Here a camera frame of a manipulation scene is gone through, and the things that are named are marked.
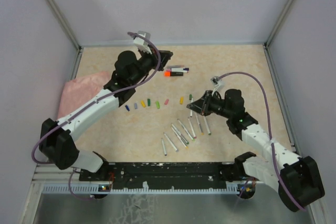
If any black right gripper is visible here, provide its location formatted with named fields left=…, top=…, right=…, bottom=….
left=187, top=90, right=232, bottom=119

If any orange highlighter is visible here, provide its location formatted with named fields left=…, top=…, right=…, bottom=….
left=164, top=71, right=184, bottom=77

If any dark green capped marker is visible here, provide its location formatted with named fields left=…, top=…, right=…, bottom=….
left=203, top=116, right=212, bottom=135

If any pink capped marker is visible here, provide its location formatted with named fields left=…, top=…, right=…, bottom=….
left=187, top=117, right=197, bottom=139

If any light green capped marker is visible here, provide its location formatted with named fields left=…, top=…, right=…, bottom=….
left=177, top=119, right=195, bottom=141

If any yellow capped white marker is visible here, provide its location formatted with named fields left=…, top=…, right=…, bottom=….
left=171, top=127, right=188, bottom=149

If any light green marker cap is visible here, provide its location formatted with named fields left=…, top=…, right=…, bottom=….
left=155, top=101, right=160, bottom=109

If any grey blue capped marker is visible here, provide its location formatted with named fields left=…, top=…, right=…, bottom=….
left=163, top=132, right=179, bottom=152

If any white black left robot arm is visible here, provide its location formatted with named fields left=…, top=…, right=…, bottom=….
left=38, top=50, right=173, bottom=180

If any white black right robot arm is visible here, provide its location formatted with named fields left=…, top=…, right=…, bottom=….
left=187, top=89, right=325, bottom=212

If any blue tipped white marker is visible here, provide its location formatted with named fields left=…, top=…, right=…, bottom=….
left=167, top=68, right=189, bottom=73

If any pink cloth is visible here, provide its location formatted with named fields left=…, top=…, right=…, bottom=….
left=57, top=71, right=111, bottom=119

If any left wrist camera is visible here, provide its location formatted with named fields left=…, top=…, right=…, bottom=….
left=133, top=31, right=151, bottom=54

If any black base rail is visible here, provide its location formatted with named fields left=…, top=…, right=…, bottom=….
left=79, top=162, right=249, bottom=190

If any aluminium frame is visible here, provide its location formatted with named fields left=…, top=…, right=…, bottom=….
left=18, top=0, right=336, bottom=224

